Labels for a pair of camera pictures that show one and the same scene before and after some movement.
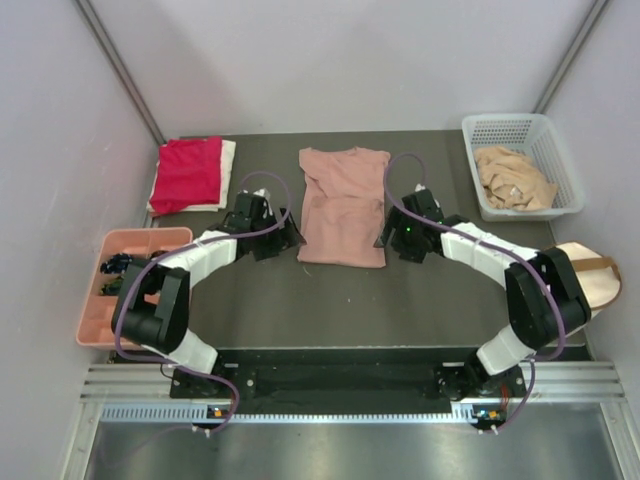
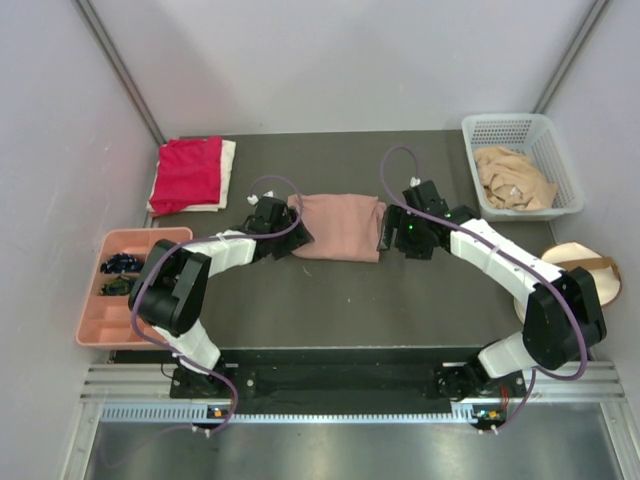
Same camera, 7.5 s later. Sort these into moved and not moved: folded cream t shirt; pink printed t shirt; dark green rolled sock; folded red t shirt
Moved: pink printed t shirt
Not moved: dark green rolled sock; folded cream t shirt; folded red t shirt
